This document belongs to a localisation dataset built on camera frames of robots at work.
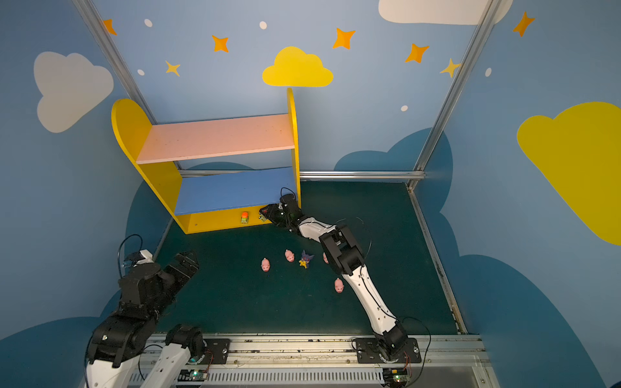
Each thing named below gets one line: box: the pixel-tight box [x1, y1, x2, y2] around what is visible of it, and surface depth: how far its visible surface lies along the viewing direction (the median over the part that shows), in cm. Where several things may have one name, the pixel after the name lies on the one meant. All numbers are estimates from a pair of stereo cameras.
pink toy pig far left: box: [261, 257, 271, 273], surface depth 94 cm
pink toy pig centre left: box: [284, 248, 296, 263], surface depth 97 cm
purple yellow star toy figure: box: [298, 249, 315, 270], surface depth 92 cm
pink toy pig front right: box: [334, 277, 345, 294], surface depth 89 cm
